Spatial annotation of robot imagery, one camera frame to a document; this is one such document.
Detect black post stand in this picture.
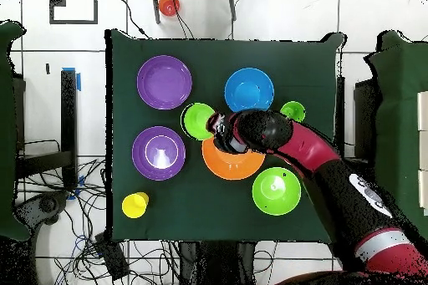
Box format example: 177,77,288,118
16,69,79,189

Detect green cup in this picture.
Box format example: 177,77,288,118
279,100,306,123

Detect yellow cup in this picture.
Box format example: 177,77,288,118
121,191,150,220

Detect purple bowl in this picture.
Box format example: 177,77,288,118
131,125,186,181
136,54,193,111

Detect large orange bowl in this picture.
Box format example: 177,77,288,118
201,136,266,181

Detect white boxes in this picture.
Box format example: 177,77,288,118
416,90,428,214

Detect dark green tablecloth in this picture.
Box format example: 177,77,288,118
104,28,345,245

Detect grey camera stand legs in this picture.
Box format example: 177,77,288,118
149,0,241,25

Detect black box on floor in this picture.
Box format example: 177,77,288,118
94,232,130,282

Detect grey black machine base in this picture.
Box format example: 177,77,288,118
14,191,69,226

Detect neighbouring green table cloth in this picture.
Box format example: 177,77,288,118
0,20,33,242
364,30,428,232

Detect black square frame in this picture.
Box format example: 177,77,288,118
48,0,99,25

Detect blue bowl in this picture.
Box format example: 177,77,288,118
224,67,275,113

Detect bundle of cables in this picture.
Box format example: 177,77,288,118
18,157,181,285

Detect large green bowl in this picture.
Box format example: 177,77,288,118
252,166,303,216

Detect small orange bowl on floor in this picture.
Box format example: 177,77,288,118
157,0,181,18

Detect small green bowl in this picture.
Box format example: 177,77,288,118
181,102,217,141

